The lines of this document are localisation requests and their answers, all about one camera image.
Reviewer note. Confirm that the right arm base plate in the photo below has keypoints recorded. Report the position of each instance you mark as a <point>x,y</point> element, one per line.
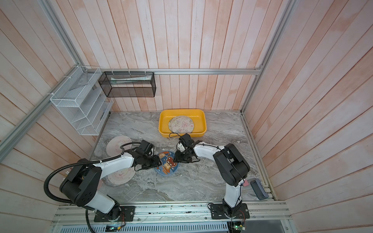
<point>223,211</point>

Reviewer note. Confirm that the white wire mesh shelf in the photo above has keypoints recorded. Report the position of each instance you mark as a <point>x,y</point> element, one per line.
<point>83,104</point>

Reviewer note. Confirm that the blue bears cartoon coaster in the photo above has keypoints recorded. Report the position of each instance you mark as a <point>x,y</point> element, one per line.
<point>168,165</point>

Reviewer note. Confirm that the butterfly floral coaster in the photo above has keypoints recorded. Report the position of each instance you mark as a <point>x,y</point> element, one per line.
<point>181,125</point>

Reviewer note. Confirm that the black wire mesh basket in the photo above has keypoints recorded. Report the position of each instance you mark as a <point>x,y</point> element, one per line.
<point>128,84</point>

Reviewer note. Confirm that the white pink bow coaster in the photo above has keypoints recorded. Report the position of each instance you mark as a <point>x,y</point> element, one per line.
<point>120,177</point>

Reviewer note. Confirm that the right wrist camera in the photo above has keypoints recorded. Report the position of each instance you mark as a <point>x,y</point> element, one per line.
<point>185,141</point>

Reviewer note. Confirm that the pink kitty coaster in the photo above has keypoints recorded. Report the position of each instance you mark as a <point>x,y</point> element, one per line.
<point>113,147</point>

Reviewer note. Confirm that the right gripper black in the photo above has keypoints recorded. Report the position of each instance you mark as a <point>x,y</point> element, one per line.
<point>177,155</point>

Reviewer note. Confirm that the grey rectangular device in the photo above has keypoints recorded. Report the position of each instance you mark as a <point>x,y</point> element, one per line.
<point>259,190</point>

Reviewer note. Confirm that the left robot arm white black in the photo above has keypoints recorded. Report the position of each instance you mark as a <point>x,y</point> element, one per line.
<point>81,185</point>

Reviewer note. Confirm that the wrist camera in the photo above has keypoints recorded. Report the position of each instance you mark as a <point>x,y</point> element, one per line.
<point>185,141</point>
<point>145,149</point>

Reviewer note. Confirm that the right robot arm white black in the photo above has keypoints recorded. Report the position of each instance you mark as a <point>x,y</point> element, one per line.
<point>233,169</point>

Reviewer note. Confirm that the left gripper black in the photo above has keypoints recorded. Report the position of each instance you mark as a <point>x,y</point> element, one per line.
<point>156,160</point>

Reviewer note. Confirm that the yellow plastic storage box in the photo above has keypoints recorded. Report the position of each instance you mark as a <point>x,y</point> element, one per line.
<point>197,116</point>

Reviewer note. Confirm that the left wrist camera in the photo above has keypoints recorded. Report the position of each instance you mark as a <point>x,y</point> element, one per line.
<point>145,149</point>

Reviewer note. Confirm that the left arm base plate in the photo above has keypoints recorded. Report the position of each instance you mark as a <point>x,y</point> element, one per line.
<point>117,214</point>

